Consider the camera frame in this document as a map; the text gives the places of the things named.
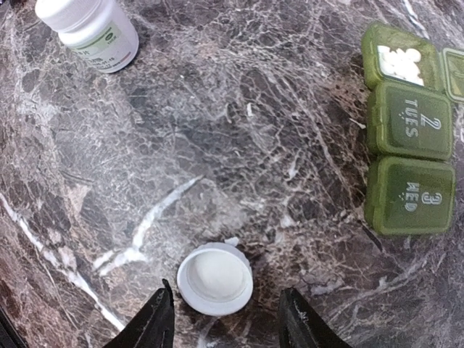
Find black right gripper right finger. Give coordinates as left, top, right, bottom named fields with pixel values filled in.
left=278, top=287, right=351, bottom=348

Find green weekly pill organizer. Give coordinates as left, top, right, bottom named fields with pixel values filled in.
left=362, top=22, right=463, bottom=236

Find white pill bottle cap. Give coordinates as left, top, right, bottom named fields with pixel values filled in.
left=177, top=242, right=254, bottom=317

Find white pills in organizer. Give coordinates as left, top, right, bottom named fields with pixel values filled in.
left=377, top=45, right=425, bottom=86

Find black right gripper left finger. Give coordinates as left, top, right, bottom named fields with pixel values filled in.
left=104, top=278, right=175, bottom=348

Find white pill bottle left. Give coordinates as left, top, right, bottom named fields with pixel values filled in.
left=35, top=0, right=139, bottom=74

